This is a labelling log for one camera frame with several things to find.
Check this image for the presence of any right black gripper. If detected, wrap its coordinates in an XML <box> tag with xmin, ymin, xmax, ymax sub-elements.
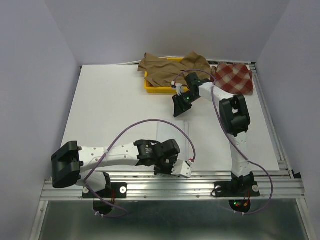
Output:
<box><xmin>172</xmin><ymin>91</ymin><xmax>199</xmax><ymax>118</ymax></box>

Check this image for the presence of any white skirt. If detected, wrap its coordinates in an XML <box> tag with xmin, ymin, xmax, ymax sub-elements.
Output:
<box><xmin>154</xmin><ymin>120</ymin><xmax>192</xmax><ymax>173</ymax></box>

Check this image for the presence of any brown skirt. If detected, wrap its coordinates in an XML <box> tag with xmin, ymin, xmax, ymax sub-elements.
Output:
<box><xmin>137</xmin><ymin>51</ymin><xmax>212</xmax><ymax>87</ymax></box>

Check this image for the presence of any red plaid skirt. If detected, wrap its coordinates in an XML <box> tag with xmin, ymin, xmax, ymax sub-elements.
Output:
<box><xmin>211</xmin><ymin>63</ymin><xmax>254</xmax><ymax>96</ymax></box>

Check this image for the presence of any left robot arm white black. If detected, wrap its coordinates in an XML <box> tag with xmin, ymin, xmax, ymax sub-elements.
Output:
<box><xmin>51</xmin><ymin>139</ymin><xmax>181</xmax><ymax>197</ymax></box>

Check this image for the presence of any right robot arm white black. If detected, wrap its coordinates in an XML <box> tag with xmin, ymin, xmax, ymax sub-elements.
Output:
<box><xmin>171</xmin><ymin>70</ymin><xmax>256</xmax><ymax>198</ymax></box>

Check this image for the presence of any yellow plastic tray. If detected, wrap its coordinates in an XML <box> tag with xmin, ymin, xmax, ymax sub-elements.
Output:
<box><xmin>143</xmin><ymin>56</ymin><xmax>183</xmax><ymax>95</ymax></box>

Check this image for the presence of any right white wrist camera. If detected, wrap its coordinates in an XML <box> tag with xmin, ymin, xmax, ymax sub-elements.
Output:
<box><xmin>171</xmin><ymin>81</ymin><xmax>189</xmax><ymax>96</ymax></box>

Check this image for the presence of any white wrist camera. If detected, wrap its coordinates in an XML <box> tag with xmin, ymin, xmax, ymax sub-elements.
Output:
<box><xmin>171</xmin><ymin>81</ymin><xmax>189</xmax><ymax>96</ymax></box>
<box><xmin>171</xmin><ymin>159</ymin><xmax>193</xmax><ymax>179</ymax></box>

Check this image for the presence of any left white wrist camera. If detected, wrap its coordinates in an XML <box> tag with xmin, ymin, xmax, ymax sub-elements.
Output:
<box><xmin>171</xmin><ymin>159</ymin><xmax>193</xmax><ymax>179</ymax></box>

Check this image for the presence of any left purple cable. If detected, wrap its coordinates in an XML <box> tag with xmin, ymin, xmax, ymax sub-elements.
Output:
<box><xmin>83</xmin><ymin>118</ymin><xmax>197</xmax><ymax>218</ymax></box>

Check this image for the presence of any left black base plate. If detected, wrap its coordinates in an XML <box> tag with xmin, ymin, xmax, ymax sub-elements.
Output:
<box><xmin>82</xmin><ymin>182</ymin><xmax>127</xmax><ymax>199</ymax></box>

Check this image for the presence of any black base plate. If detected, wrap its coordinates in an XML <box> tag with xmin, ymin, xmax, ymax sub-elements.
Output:
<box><xmin>211</xmin><ymin>181</ymin><xmax>261</xmax><ymax>198</ymax></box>
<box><xmin>82</xmin><ymin>182</ymin><xmax>127</xmax><ymax>199</ymax></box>

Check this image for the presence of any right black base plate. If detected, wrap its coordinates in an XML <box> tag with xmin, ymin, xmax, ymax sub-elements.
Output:
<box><xmin>211</xmin><ymin>181</ymin><xmax>261</xmax><ymax>198</ymax></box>

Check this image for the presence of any aluminium frame rail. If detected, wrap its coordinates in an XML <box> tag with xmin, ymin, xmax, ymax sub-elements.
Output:
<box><xmin>39</xmin><ymin>171</ymin><xmax>307</xmax><ymax>201</ymax></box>

